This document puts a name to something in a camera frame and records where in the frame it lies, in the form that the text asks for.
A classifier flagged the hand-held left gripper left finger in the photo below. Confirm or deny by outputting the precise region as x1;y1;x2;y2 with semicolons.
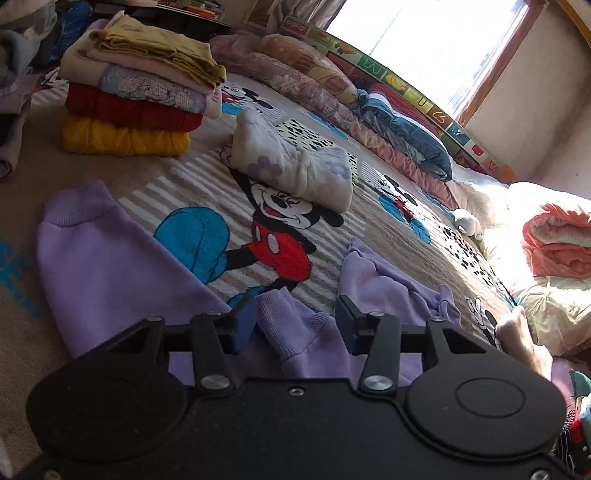
76;295;258;394

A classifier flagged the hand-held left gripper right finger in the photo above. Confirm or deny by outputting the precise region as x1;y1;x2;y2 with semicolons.
335;295;509;394

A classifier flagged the lilac sweatshirt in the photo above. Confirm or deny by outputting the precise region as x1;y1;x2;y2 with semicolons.
36;180;462;388

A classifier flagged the stack of colourful clothes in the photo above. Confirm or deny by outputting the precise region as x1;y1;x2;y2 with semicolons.
554;369;591;476

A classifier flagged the colourful folded clothes stack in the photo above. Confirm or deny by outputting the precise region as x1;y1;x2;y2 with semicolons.
58;18;222;120

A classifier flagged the pile of folded grey clothes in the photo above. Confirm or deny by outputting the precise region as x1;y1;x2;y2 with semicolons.
0;0;58;181

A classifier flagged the cartoon mouse blanket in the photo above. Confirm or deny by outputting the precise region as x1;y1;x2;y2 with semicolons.
0;46;522;462

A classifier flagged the white plush toy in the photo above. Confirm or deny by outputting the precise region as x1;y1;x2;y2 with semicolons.
452;209;483;237

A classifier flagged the white floral folded garment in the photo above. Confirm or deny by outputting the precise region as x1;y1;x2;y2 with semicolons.
230;108;354;215

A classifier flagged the pink fluffy folded garment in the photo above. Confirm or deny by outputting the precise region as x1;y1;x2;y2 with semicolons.
496;307;555;379

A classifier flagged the blue striped pillow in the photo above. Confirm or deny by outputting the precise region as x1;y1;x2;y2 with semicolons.
358;83;454;182

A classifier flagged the cream quilt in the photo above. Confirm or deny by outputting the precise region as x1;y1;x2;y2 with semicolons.
480;182;591;356

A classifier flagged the yellow knit sweater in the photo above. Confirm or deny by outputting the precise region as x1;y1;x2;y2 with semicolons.
62;113;191;157

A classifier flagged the colourful picture mat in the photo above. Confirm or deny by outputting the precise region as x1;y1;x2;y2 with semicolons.
281;15;518;183

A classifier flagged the red knit sweater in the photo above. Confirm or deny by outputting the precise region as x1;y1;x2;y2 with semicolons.
65;83;204;134

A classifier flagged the pink floral long pillow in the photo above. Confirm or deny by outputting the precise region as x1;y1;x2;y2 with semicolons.
208;34;458;208

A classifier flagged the grey sequin garment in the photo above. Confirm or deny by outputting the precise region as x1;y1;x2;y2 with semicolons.
99;64;208;114

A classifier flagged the floral beige pillow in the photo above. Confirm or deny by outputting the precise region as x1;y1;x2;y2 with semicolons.
259;33;360;109

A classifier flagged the mustard yellow folded garment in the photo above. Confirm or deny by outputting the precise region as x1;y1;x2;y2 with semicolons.
88;11;227;90

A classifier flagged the window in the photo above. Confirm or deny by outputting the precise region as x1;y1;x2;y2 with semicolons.
325;0;532;121

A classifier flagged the grey curtain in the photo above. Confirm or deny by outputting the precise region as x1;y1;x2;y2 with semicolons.
272;0;347;31

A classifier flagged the dark desk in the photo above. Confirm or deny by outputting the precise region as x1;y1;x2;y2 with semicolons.
92;0;232;28

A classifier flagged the blue bag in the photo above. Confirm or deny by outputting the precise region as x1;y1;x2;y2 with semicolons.
55;0;93;51

